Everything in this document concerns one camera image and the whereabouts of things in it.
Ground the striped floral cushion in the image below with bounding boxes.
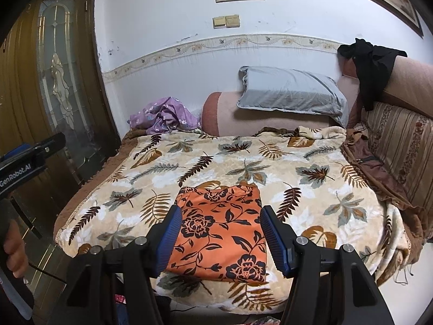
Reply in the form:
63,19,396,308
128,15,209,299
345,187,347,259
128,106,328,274
362,102,433,217

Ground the purple floral cloth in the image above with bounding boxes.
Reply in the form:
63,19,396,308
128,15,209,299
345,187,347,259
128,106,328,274
129,96,204,135

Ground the orange floral garment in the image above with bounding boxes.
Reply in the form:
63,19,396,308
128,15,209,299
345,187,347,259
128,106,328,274
164,184,269,283

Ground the wooden door with glass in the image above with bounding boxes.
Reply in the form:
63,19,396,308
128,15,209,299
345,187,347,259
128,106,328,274
0,0,120,298

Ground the person's left hand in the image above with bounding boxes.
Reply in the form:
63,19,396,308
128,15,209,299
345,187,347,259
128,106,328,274
0,219,29,278

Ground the leaf print blanket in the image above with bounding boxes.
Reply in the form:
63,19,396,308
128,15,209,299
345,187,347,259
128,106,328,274
54,125,411,314

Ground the pink padded headboard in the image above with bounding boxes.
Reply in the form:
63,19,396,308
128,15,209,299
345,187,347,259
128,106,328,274
338,54,433,109

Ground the grey pillow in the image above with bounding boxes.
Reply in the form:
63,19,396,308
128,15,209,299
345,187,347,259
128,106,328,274
236,66,350,129

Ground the black cloth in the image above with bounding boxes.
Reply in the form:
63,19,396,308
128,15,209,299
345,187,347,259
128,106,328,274
337,39,408,112

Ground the pink brown bolster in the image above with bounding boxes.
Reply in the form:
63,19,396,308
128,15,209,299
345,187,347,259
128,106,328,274
202,91,349,137

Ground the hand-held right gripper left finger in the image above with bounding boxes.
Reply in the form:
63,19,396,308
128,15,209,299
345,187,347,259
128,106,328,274
54,206,183,325

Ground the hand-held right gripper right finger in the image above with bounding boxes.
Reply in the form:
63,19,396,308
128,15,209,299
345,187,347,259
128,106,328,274
260,205,395,325

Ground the brown cloth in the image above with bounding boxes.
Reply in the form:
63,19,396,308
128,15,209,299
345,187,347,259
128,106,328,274
342,127,425,244

